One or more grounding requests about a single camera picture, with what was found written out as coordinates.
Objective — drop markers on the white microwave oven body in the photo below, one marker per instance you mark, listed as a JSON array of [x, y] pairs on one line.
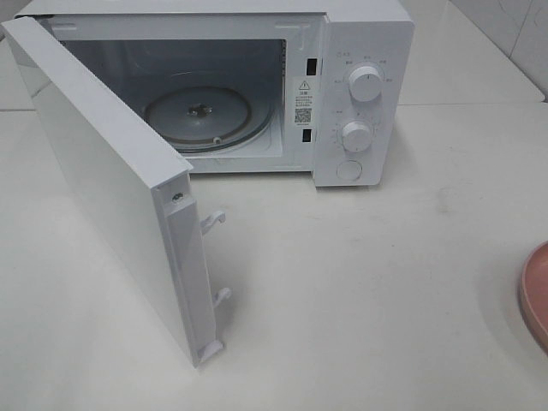
[[297, 54]]

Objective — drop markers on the upper white power knob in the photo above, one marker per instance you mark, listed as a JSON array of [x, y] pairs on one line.
[[365, 82]]

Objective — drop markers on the white microwave door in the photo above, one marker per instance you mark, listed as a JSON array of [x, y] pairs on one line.
[[133, 185]]

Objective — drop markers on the white timer knob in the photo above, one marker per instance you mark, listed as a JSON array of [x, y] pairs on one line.
[[356, 136]]

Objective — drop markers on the pink round plate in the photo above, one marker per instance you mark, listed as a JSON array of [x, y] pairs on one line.
[[533, 294]]

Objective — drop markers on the round white door button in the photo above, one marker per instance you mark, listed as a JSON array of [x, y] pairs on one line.
[[349, 170]]

